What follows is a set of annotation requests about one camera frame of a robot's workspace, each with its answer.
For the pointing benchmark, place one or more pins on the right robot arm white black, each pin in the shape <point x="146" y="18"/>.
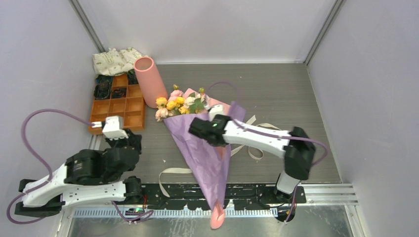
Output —
<point x="293" y="147"/>

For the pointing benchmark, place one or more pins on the pink cylindrical vase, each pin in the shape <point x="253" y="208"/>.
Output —
<point x="150" y="81"/>

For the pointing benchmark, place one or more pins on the small green-lit circuit board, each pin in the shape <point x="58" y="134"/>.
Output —
<point x="134" y="211"/>

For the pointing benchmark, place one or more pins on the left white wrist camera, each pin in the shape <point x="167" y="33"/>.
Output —
<point x="112" y="127"/>

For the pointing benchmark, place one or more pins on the artificial flower bunch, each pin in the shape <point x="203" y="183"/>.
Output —
<point x="181" y="103"/>

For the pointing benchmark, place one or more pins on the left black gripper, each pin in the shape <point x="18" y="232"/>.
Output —
<point x="134" y="139"/>

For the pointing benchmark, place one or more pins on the dark green cloth item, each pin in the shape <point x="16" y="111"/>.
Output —
<point x="103" y="78"/>

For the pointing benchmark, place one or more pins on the dark bundle at tray top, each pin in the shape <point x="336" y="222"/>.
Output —
<point x="131" y="77"/>

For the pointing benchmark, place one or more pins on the orange compartment tray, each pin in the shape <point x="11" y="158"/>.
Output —
<point x="131" y="108"/>

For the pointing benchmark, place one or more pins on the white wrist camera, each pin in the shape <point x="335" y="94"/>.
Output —
<point x="215" y="110"/>
<point x="112" y="127"/>

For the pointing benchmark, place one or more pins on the purple and pink wrapping paper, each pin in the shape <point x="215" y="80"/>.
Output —
<point x="208" y="164"/>

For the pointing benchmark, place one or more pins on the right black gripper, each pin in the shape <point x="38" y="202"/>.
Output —
<point x="223" y="144"/>

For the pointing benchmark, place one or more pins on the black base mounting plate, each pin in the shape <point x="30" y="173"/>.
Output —
<point x="245" y="196"/>

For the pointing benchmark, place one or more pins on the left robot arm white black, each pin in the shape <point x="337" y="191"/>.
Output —
<point x="89" y="176"/>

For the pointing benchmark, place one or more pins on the cream patterned cloth bag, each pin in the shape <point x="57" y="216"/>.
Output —
<point x="115" y="62"/>

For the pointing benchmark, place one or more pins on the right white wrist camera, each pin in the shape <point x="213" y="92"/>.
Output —
<point x="215" y="110"/>

